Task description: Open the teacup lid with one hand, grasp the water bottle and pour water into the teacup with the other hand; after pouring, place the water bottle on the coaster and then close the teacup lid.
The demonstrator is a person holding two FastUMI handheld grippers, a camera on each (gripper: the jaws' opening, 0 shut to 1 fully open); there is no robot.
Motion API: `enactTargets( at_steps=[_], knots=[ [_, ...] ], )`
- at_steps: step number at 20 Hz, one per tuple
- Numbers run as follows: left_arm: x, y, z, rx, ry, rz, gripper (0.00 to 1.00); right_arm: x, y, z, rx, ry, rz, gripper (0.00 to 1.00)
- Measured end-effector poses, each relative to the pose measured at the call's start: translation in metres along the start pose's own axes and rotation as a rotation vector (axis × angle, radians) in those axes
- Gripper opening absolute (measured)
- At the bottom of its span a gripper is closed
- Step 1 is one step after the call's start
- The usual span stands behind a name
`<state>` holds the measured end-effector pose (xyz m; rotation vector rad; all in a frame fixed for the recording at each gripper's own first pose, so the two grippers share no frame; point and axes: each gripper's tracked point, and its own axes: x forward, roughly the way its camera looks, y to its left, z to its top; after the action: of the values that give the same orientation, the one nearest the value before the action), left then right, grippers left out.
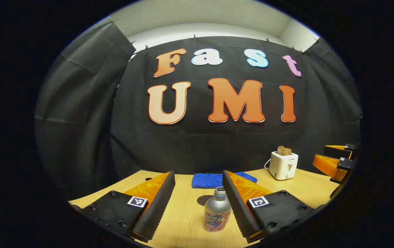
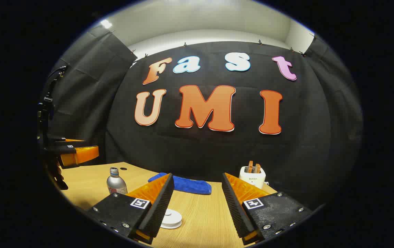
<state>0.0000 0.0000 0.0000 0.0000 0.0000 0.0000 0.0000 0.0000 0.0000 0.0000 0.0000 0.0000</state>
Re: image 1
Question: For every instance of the blue towel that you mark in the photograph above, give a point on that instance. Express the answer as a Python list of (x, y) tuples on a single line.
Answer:
[(205, 181)]

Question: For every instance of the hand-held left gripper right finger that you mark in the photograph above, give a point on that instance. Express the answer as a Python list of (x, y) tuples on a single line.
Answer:
[(240, 210)]

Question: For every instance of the silver water bottle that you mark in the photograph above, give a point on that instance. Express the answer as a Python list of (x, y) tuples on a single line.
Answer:
[(215, 210)]

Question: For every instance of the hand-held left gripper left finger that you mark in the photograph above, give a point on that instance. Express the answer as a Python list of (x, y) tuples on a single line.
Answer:
[(159, 206)]

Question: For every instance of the brown toast slice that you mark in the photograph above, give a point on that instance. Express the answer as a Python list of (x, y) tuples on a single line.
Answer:
[(288, 151), (281, 150)]

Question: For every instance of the white toaster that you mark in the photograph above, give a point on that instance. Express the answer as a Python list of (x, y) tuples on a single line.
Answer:
[(283, 165)]

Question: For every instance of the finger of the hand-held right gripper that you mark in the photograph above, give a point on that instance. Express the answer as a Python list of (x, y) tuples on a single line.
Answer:
[(336, 150), (326, 163)]

